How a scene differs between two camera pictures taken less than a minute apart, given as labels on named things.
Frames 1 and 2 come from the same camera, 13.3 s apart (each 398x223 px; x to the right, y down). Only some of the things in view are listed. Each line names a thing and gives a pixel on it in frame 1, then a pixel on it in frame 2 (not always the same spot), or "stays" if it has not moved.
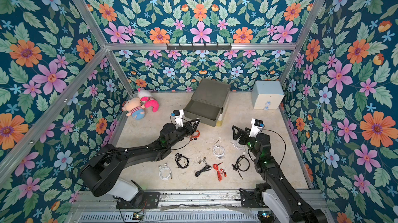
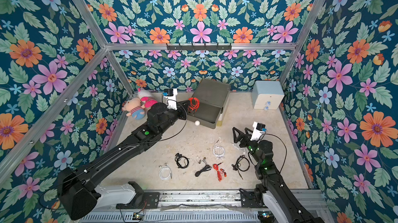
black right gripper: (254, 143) stays
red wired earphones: (195, 137) → (194, 104)
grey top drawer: (208, 113) stays
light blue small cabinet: (267, 95) stays
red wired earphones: (219, 173) stays
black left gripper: (188, 129) → (181, 110)
